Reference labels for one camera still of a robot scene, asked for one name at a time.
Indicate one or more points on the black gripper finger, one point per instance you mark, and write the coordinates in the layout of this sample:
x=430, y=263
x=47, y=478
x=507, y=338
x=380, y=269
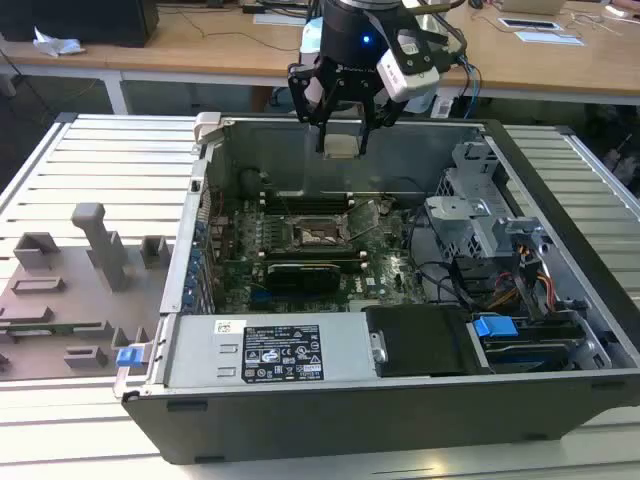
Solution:
x=307, y=116
x=372, y=117

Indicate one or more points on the silver square CPU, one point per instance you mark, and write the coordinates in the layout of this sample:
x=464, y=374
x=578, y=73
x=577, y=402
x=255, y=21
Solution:
x=342, y=146

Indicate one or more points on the CPU socket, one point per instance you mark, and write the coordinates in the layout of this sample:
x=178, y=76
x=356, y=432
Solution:
x=317, y=235

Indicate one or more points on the blue expansion slot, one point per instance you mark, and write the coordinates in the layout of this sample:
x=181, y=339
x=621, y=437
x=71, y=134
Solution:
x=261, y=296

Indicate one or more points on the white labelled box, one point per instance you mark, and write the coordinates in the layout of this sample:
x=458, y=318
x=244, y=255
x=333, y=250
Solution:
x=442, y=107

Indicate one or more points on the long wooden desk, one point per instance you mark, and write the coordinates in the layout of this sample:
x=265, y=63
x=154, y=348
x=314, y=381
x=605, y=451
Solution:
x=225, y=50

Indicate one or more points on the silver metal drive cage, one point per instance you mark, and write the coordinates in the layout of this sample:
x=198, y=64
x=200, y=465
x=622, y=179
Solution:
x=465, y=220

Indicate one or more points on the green motherboard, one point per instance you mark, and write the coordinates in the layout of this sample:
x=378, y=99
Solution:
x=385, y=270

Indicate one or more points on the black graphics card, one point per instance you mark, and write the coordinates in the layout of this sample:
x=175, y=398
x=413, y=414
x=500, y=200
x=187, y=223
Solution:
x=302, y=280

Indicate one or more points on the white desk socket panel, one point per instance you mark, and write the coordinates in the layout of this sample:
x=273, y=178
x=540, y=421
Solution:
x=530, y=23

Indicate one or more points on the white paper sheet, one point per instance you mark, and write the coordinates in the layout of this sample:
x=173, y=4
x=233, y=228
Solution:
x=550, y=38

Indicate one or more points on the black plastic shroud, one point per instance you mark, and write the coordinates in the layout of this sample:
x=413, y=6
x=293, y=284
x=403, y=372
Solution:
x=425, y=340

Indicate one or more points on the blue disk carrier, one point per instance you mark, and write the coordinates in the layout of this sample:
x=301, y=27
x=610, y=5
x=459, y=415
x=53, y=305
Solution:
x=495, y=326

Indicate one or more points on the black computer tower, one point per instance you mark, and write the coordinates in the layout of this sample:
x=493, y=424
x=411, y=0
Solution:
x=75, y=20

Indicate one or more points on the short wooden desk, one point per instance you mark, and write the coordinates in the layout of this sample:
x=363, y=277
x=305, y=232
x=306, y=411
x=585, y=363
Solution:
x=60, y=60

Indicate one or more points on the silver power supply unit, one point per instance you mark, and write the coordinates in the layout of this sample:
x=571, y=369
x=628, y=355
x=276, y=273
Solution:
x=200, y=350

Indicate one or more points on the grey parts rack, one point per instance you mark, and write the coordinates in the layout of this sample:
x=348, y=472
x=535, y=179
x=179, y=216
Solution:
x=95, y=300

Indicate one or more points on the blue case latch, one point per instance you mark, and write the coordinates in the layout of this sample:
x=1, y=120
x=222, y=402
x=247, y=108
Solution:
x=125, y=357

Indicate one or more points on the black open PC case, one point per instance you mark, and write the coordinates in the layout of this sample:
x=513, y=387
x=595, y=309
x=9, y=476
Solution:
x=350, y=425

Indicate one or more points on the green RAM stick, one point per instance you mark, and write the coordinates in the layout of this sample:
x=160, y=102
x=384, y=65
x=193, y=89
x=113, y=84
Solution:
x=50, y=328

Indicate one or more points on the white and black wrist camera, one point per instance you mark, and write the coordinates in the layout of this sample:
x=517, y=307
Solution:
x=407, y=75

